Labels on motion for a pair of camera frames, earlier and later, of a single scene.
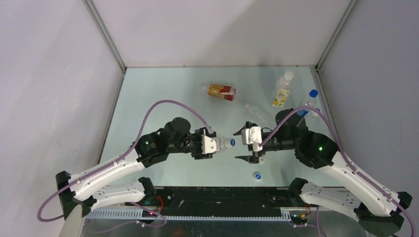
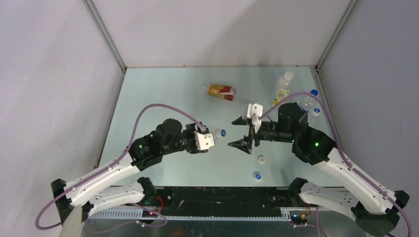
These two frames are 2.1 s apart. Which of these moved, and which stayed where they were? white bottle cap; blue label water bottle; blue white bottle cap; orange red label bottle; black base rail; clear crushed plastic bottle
Moved: clear crushed plastic bottle; blue white bottle cap
Stayed: blue label water bottle; white bottle cap; orange red label bottle; black base rail
